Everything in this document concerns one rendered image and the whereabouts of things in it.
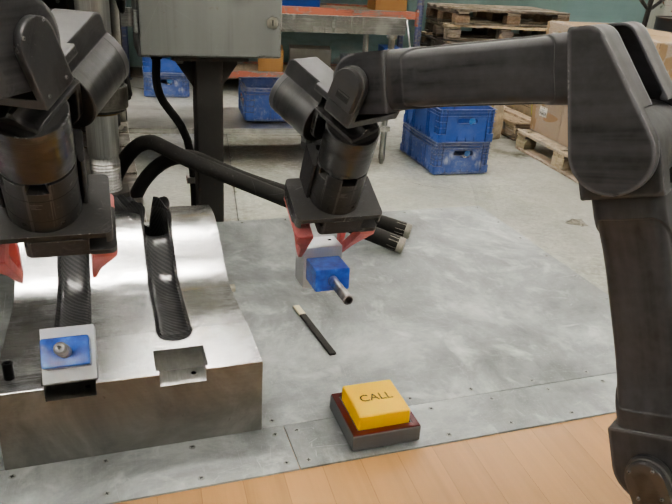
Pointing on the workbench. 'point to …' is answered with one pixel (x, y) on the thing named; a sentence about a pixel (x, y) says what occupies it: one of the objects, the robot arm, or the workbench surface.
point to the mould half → (132, 355)
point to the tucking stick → (314, 330)
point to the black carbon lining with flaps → (171, 313)
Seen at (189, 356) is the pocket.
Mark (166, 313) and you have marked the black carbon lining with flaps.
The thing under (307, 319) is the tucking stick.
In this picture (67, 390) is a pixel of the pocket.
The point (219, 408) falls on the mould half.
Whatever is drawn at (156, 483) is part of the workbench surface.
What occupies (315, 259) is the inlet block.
